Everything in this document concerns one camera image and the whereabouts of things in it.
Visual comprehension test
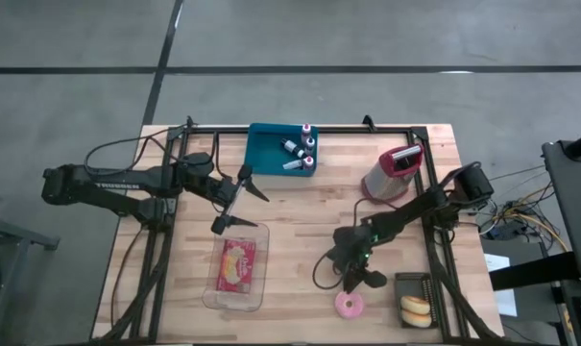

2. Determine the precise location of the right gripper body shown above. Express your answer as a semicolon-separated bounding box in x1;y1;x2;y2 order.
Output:
335;248;389;288

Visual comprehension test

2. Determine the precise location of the red steel box grater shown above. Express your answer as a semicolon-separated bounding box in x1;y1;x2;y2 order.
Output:
360;144;424;203

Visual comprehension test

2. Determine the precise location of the black aluminium table frame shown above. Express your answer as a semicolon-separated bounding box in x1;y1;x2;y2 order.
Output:
97;125;505;345

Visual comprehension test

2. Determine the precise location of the orange glazed toy donut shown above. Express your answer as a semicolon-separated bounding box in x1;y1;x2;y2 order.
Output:
399;309;433;329

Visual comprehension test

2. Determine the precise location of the black perforated tray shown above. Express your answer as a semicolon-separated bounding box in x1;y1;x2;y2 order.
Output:
394;272;439;330

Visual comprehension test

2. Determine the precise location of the grey metal stand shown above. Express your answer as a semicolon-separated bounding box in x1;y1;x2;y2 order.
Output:
0;210;61;346

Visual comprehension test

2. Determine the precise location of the dark grey equipment cart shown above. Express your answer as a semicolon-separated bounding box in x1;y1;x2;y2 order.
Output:
542;128;581;289

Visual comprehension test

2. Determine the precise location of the floor cable bundle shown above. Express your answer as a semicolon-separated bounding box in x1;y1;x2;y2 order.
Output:
476;165;570;254

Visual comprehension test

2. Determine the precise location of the white paper sheet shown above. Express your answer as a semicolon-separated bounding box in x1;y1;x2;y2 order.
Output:
483;253;519;318

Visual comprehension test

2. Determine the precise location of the yellow sponge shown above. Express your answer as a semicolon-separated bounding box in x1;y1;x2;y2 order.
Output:
399;295;431;313

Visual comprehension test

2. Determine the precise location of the pink glazed toy donut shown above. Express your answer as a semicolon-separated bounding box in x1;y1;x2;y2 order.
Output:
334;290;366;320

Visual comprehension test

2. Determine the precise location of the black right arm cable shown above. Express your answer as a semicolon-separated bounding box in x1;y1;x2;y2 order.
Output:
311;248;350;291

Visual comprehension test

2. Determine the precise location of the clear plastic container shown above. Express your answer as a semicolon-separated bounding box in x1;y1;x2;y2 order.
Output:
202;220;271;312

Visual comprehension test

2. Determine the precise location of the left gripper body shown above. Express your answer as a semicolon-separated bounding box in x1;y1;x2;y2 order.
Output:
206;163;254;235

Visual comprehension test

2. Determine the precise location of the red snack packet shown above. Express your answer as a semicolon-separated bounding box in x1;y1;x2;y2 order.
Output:
216;238;256;294

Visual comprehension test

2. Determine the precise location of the blue plastic bin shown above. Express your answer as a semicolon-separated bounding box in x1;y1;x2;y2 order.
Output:
244;122;319;178

